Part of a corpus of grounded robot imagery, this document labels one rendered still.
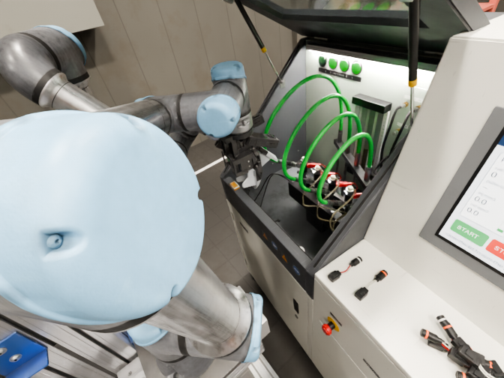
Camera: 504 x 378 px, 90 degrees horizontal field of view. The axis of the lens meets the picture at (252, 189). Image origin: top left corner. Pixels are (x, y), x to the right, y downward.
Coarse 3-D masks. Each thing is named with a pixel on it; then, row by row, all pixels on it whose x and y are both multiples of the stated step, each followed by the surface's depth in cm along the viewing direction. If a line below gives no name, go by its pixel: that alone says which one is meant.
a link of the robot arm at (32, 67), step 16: (0, 48) 54; (16, 48) 54; (32, 48) 56; (0, 64) 54; (16, 64) 54; (32, 64) 55; (48, 64) 57; (16, 80) 55; (32, 80) 55; (48, 80) 56; (64, 80) 59; (32, 96) 56; (48, 96) 57; (64, 96) 58; (80, 96) 60
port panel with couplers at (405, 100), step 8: (408, 88) 82; (416, 88) 79; (408, 96) 83; (416, 96) 80; (400, 104) 84; (408, 104) 84; (416, 104) 82; (400, 112) 87; (416, 112) 83; (400, 120) 89; (408, 120) 86; (392, 136) 94; (400, 136) 91; (392, 144) 96
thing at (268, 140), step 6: (252, 138) 65; (258, 138) 66; (264, 138) 67; (270, 138) 69; (276, 138) 71; (246, 144) 65; (252, 144) 66; (258, 144) 67; (264, 144) 68; (270, 144) 69; (276, 144) 71
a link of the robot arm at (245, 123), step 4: (244, 116) 59; (248, 116) 60; (240, 120) 59; (244, 120) 60; (248, 120) 60; (252, 120) 63; (236, 124) 59; (240, 124) 60; (244, 124) 59; (248, 124) 61; (252, 124) 63; (236, 128) 60; (240, 128) 60; (244, 128) 61; (248, 128) 61; (232, 132) 61; (236, 132) 61; (240, 132) 61; (244, 132) 62
